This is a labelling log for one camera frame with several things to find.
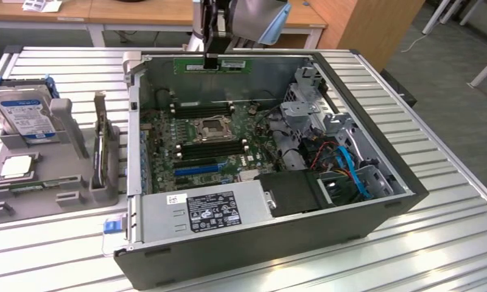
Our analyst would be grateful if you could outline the silver CPU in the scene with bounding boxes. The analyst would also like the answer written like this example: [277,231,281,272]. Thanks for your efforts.
[0,154,38,179]

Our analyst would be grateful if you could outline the red and black wire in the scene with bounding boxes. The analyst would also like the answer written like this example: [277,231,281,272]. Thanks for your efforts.
[308,145,334,171]

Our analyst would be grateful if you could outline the black RAM slot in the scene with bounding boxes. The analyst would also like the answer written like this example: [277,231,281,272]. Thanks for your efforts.
[171,105,233,111]
[177,140,246,147]
[170,102,233,108]
[173,109,234,115]
[177,144,248,151]
[178,148,249,155]
[173,113,234,120]
[178,152,249,161]

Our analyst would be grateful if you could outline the white table leg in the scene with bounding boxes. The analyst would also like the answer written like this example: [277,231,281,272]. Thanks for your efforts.
[468,45,487,88]

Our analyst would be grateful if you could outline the blue case latch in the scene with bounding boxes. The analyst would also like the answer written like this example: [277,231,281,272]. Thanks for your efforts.
[103,214,129,237]

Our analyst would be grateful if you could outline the green motherboard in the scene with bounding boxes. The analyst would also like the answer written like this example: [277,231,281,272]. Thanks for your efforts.
[138,100,277,194]

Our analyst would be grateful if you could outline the wide metal disk bay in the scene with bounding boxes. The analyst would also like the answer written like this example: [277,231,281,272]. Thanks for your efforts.
[316,113,394,205]

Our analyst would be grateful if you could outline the green RAM stick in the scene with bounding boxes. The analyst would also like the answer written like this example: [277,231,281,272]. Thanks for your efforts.
[9,179,61,193]
[173,57,253,75]

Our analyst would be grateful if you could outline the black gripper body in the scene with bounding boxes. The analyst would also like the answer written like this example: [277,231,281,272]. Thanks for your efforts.
[199,0,233,56]

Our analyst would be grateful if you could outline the grey power supply with label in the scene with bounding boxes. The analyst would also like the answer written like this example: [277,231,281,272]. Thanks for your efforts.
[138,181,276,245]

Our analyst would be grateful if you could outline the blue flat wire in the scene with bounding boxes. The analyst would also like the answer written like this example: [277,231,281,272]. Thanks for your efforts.
[334,145,370,201]

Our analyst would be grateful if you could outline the black expansion slot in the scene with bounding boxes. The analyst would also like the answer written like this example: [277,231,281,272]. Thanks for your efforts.
[173,158,218,170]

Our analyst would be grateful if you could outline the metal CPU socket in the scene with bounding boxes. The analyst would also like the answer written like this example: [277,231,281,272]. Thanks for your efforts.
[187,116,234,144]

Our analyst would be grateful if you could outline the open black PC case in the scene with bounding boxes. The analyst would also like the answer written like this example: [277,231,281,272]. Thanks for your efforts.
[113,50,429,292]

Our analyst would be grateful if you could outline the white floor cable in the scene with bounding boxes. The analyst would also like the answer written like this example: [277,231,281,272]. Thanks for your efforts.
[400,32,428,53]

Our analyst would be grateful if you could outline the black table end cap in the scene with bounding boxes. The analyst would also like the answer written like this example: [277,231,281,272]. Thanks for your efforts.
[378,68,417,107]

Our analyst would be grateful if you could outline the hard disk with blue label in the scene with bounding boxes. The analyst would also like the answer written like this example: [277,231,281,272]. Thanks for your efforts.
[0,86,58,143]

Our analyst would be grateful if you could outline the wooden desk with white frame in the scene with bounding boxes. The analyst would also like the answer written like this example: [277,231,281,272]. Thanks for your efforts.
[0,0,328,48]

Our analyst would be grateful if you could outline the silver chipset heat sink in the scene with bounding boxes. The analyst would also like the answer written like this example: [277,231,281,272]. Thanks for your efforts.
[240,170,265,184]

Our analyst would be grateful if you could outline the grey parts rack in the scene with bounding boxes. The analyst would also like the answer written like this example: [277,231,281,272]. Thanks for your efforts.
[0,90,121,218]

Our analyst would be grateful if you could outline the blue expansion slot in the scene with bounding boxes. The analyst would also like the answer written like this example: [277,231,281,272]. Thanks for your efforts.
[173,165,219,177]

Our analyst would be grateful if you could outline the graphics card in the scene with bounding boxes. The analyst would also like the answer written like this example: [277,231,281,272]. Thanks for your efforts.
[90,90,117,188]

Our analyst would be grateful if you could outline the tall metal disk bay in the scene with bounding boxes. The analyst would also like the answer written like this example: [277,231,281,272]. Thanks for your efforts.
[280,64,330,123]

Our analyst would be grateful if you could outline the wooden cabinet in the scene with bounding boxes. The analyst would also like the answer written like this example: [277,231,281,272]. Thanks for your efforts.
[314,0,426,72]

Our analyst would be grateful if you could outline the white papers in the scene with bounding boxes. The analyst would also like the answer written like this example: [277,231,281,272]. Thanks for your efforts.
[21,0,61,13]

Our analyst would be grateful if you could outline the black fan shroud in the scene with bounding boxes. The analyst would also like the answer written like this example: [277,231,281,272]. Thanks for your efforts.
[252,169,324,218]

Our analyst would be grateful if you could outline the blue disk caddy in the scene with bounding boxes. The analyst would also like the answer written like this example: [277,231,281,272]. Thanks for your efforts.
[0,74,57,99]

